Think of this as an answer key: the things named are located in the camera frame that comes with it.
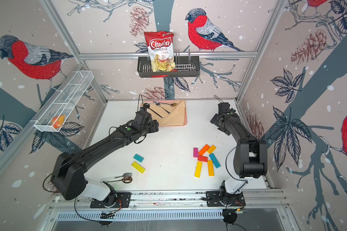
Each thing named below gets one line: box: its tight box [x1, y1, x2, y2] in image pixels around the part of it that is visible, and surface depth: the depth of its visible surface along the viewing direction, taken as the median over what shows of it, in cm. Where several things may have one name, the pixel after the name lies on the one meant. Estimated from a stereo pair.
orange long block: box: [207, 159, 214, 177], surface depth 86 cm
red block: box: [197, 154, 208, 163], surface depth 90 cm
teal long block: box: [208, 153, 221, 169], surface depth 88 cm
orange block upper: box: [198, 143, 211, 156], surface depth 93 cm
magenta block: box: [193, 147, 199, 158], surface depth 92 cm
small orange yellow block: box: [206, 144, 217, 154], surface depth 94 cm
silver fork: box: [101, 172, 133, 181], surface depth 83 cm
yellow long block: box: [194, 160, 203, 179], surface depth 85 cm
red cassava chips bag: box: [144, 30, 178, 78], surface depth 85 cm
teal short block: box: [133, 153, 145, 163], surface depth 91 cm
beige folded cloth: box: [140, 99, 187, 127], surface depth 116 cm
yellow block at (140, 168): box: [131, 160, 147, 175], surface depth 87 cm
